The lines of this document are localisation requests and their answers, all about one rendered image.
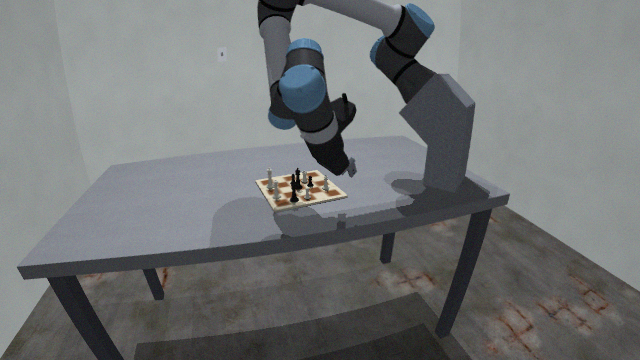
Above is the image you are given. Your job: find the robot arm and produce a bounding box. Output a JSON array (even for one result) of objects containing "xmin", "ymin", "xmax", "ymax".
[{"xmin": 257, "ymin": 0, "xmax": 437, "ymax": 133}]

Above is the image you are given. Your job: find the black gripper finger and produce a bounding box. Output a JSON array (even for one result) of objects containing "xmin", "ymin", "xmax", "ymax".
[{"xmin": 341, "ymin": 157, "xmax": 357, "ymax": 178}]

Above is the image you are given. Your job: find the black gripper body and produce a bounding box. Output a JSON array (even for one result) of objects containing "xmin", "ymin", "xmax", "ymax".
[{"xmin": 299, "ymin": 93, "xmax": 357, "ymax": 176}]

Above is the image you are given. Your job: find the brown and cream chessboard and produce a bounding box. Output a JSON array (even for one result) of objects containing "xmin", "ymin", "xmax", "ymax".
[{"xmin": 255, "ymin": 170, "xmax": 348, "ymax": 212}]

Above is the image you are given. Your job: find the black chess piece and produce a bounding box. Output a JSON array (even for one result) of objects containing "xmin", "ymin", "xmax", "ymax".
[
  {"xmin": 290, "ymin": 183, "xmax": 299, "ymax": 202},
  {"xmin": 295, "ymin": 168, "xmax": 302, "ymax": 189}
]

